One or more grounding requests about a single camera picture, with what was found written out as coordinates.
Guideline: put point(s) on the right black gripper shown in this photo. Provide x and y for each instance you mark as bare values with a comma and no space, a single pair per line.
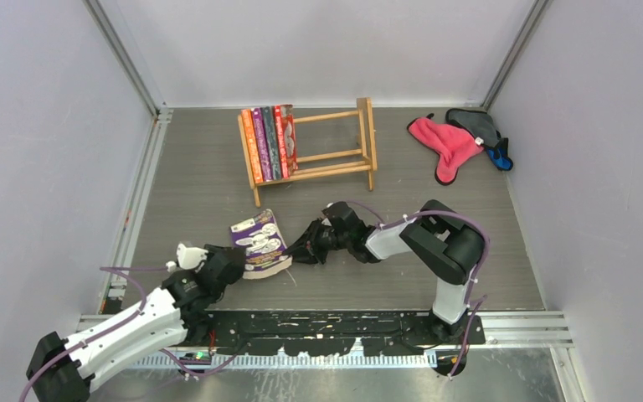
306,249

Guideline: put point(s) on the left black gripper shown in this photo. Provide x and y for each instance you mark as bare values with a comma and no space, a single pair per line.
213,250

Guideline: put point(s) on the purple book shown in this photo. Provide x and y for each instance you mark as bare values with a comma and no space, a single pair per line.
260,136
264,245

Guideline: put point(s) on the red cartoon book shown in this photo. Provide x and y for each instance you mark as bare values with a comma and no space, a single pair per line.
286,136

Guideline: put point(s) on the floral Alcott book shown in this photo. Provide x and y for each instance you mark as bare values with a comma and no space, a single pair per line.
272,144

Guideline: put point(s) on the orange treehouse book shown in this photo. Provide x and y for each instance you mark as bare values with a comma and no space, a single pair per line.
251,143

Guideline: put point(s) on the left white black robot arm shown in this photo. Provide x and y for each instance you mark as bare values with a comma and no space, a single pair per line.
71,368

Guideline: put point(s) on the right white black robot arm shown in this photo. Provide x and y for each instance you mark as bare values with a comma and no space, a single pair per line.
450,245

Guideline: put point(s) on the wooden book rack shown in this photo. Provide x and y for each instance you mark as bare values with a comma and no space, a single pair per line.
328,145

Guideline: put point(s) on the pink cloth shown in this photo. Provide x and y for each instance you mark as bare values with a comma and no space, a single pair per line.
453,145

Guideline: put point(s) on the grey cloth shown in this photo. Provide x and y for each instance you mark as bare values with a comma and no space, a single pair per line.
479,124

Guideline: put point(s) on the blue cloth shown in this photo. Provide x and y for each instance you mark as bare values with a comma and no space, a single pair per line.
499,156

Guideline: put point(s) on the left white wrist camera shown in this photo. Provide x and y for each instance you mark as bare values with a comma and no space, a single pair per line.
188,258

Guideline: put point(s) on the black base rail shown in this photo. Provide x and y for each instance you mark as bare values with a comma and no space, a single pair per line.
332,333

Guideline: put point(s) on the slotted cable duct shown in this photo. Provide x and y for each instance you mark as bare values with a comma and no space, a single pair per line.
354,360

